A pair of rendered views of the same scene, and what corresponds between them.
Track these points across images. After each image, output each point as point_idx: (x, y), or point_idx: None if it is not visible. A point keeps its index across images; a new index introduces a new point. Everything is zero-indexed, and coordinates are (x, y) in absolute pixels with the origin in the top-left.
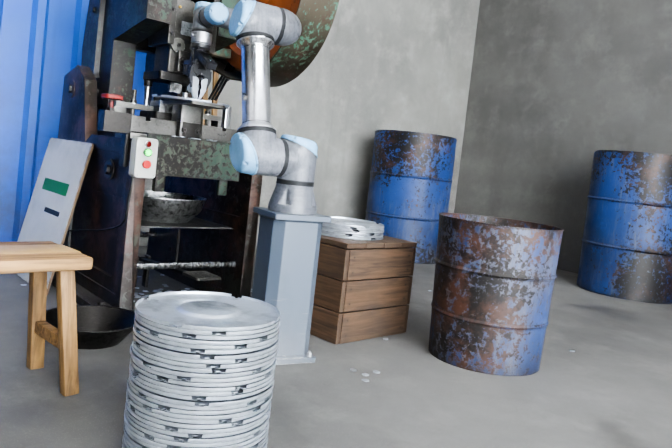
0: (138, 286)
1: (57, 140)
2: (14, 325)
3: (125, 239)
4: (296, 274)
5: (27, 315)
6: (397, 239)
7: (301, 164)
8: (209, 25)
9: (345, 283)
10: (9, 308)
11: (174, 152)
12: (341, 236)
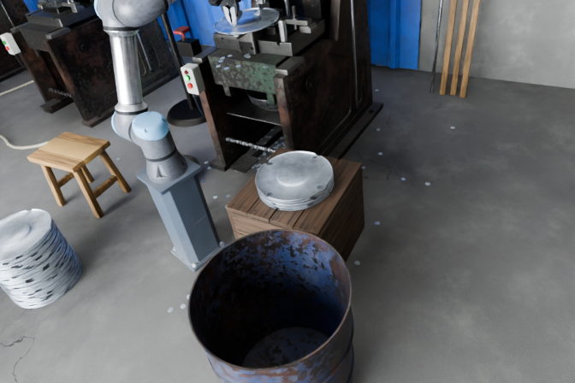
0: None
1: None
2: (182, 153)
3: (208, 126)
4: (164, 215)
5: (201, 146)
6: (318, 217)
7: (139, 144)
8: None
9: (236, 233)
10: (209, 136)
11: (228, 69)
12: (257, 191)
